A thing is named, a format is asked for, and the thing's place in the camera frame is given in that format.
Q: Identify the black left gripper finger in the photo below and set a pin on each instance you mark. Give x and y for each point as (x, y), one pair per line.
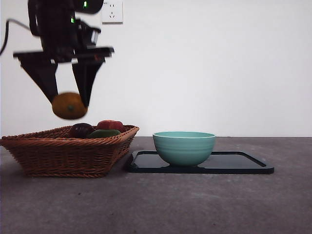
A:
(85, 78)
(41, 73)

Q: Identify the brown kiwifruit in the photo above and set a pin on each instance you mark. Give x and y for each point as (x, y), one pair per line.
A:
(69, 106)

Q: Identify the teal ceramic bowl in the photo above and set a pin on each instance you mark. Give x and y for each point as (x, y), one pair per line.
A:
(184, 148)

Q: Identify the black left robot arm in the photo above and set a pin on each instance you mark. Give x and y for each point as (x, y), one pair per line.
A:
(56, 24)

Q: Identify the dark purple round fruit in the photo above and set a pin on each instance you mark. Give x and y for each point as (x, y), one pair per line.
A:
(80, 129)

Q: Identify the red apple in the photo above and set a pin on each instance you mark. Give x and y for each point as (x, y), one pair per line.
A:
(111, 125)

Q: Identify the green avocado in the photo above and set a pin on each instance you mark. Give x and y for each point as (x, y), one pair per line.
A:
(103, 133)

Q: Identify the brown wicker basket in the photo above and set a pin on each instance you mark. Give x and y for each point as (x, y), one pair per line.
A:
(63, 156)

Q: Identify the black rectangular tray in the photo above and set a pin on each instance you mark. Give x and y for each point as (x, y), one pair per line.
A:
(231, 163)

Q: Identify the pale grey left wrist camera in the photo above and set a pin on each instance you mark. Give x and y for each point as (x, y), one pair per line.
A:
(95, 36)

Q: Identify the white wall power socket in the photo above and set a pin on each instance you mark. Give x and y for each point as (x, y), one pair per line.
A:
(113, 12)

